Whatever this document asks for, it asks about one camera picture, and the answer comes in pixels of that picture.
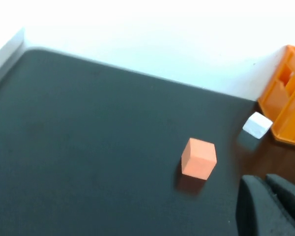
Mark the white cube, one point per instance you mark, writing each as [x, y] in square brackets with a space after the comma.
[258, 125]

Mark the orange cutlery holder crate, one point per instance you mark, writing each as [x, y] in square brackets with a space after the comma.
[287, 118]

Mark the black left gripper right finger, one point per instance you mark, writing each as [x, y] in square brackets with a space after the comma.
[290, 196]

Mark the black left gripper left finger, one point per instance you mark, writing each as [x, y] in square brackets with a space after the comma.
[258, 211]

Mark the salmon orange cube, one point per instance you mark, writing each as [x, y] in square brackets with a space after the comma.
[199, 161]

